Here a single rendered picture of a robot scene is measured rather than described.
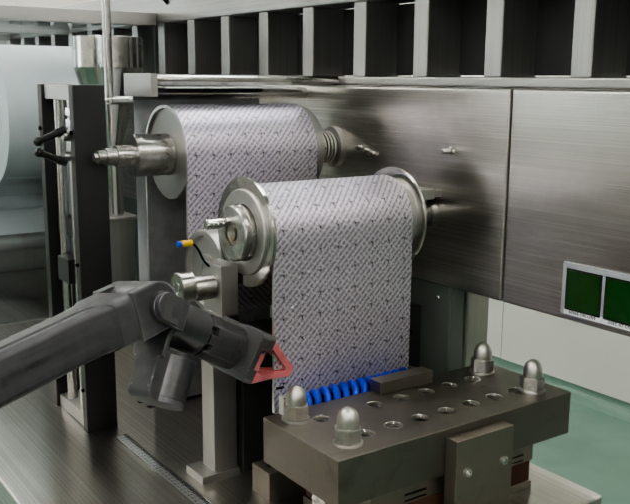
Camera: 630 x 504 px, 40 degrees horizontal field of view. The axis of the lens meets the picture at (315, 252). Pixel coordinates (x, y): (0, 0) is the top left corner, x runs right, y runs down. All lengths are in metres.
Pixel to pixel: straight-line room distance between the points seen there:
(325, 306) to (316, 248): 0.08
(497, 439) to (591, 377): 3.11
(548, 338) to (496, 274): 3.10
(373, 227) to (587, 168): 0.29
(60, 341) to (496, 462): 0.56
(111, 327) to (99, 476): 0.39
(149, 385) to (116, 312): 0.11
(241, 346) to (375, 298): 0.24
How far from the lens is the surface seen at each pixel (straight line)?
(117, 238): 1.85
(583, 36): 1.18
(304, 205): 1.16
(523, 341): 4.48
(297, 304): 1.16
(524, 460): 1.26
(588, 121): 1.16
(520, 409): 1.20
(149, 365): 1.04
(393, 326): 1.28
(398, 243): 1.25
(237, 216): 1.14
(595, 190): 1.16
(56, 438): 1.45
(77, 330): 0.95
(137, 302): 0.99
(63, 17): 2.08
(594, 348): 4.21
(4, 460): 1.39
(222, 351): 1.09
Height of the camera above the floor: 1.45
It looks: 11 degrees down
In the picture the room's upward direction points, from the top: straight up
